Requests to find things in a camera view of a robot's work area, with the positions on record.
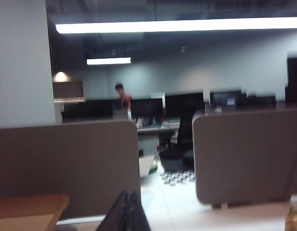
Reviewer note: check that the person in orange shirt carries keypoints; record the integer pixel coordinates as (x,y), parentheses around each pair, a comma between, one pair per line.
(124,97)

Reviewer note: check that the flat cardboard sheet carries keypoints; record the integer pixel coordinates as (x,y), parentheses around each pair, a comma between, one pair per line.
(145,166)

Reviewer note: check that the long ceiling light strip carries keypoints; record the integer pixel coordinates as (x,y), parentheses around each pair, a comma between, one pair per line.
(177,25)

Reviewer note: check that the black computer monitor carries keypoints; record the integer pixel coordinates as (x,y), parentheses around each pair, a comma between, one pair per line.
(225,98)

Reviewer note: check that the short ceiling light bar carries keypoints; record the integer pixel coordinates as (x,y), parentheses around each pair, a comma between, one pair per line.
(108,61)

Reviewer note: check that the brown desk divider panel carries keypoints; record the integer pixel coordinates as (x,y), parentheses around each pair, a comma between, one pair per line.
(247,156)
(66,168)

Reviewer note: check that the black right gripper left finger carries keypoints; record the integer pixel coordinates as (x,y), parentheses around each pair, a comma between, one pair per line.
(115,214)

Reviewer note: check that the brown open cardboard box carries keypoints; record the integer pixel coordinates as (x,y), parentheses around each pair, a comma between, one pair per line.
(28,211)

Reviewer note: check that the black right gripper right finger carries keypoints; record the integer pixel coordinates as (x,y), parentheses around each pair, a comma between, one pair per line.
(136,214)

